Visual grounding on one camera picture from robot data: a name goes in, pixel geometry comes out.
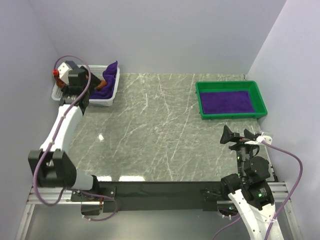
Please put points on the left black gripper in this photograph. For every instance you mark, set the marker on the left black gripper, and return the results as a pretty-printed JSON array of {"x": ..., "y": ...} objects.
[{"x": 65, "y": 89}]

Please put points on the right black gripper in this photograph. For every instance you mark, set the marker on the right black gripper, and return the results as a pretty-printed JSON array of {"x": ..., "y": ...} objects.
[{"x": 248, "y": 137}]

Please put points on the purple towel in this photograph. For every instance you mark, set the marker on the purple towel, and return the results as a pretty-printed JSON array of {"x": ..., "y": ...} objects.
[
  {"x": 109, "y": 75},
  {"x": 226, "y": 102}
]

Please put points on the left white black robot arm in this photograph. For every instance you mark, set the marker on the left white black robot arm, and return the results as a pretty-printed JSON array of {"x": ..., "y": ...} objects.
[{"x": 50, "y": 165}]

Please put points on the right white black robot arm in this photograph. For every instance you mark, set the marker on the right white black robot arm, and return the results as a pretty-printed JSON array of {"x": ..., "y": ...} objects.
[{"x": 248, "y": 188}]

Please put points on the grey towel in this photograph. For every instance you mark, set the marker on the grey towel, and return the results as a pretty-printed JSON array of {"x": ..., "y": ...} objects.
[{"x": 72, "y": 64}]

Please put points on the orange brown towel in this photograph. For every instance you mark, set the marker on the orange brown towel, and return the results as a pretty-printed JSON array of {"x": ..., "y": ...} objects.
[{"x": 100, "y": 85}]

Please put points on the white plastic basket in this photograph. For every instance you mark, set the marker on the white plastic basket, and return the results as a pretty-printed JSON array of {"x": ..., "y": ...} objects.
[{"x": 97, "y": 70}]

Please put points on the folded purple towel in tray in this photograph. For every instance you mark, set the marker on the folded purple towel in tray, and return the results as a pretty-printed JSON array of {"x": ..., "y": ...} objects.
[{"x": 226, "y": 102}]

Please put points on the green plastic tray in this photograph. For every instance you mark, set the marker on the green plastic tray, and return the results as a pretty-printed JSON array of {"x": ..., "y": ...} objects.
[{"x": 243, "y": 85}]

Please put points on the black base beam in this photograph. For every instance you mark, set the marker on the black base beam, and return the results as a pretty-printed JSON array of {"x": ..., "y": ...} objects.
[{"x": 155, "y": 196}]

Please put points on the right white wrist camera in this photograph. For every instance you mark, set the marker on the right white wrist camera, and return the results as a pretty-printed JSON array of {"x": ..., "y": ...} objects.
[{"x": 261, "y": 139}]

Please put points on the aluminium frame rail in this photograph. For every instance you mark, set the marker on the aluminium frame rail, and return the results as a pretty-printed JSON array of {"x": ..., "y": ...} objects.
[{"x": 279, "y": 190}]

